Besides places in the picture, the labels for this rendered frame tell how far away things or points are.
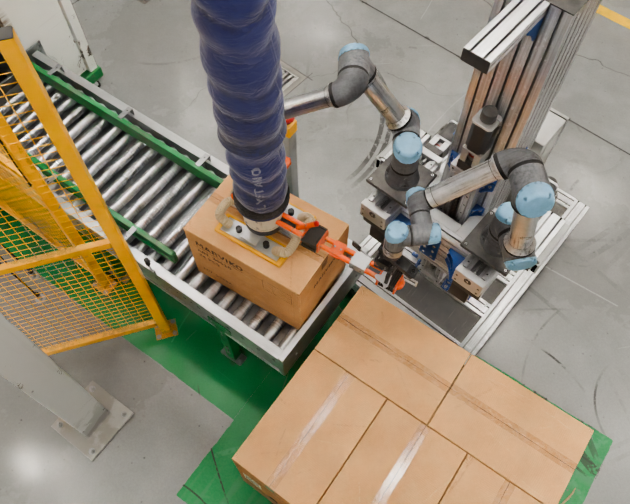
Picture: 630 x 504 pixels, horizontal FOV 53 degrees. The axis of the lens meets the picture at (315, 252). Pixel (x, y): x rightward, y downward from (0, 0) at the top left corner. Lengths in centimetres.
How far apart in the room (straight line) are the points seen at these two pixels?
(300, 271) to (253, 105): 90
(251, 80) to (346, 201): 217
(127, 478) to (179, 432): 33
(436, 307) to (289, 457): 117
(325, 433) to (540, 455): 91
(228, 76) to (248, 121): 20
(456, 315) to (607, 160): 165
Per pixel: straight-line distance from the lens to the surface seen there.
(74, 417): 328
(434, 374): 293
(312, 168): 408
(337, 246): 252
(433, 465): 283
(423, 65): 474
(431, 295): 345
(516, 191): 210
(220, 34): 176
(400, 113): 264
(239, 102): 195
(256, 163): 220
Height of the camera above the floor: 329
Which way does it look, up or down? 61 degrees down
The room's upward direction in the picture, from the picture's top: straight up
